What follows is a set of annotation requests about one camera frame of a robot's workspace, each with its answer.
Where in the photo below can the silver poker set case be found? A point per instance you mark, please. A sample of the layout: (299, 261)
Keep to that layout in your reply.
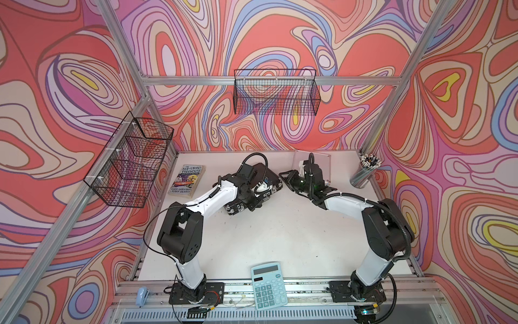
(322, 160)

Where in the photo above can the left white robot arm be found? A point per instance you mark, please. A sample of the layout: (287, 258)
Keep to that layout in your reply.
(180, 236)

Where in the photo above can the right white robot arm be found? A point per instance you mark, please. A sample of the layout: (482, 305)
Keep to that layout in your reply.
(388, 233)

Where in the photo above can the teal calculator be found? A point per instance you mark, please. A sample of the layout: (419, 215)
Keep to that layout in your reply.
(268, 286)

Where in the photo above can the treehouse paperback book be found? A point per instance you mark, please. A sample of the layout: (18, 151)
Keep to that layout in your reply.
(186, 182)

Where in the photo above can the back black wire basket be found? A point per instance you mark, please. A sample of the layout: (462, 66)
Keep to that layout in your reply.
(276, 92)

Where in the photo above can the silver pencil cup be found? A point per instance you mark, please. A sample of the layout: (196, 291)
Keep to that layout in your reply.
(369, 163)

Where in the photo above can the black wire basket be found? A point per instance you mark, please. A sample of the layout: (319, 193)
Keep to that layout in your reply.
(131, 161)
(276, 92)

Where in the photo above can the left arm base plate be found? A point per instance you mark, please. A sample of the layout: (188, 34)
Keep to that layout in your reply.
(207, 293)

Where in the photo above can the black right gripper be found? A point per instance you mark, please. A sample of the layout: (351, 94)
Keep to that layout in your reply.
(290, 178)

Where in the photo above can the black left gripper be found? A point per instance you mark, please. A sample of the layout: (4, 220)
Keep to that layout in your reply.
(257, 203)

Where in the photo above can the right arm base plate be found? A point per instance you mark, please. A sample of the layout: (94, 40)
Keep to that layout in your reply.
(355, 291)

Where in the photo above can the small blue stapler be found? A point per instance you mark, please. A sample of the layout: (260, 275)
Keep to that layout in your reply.
(141, 296)

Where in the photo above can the black poker set case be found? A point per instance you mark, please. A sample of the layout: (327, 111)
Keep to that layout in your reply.
(273, 181)

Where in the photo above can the left black wire basket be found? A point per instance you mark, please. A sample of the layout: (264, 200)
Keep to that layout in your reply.
(131, 161)

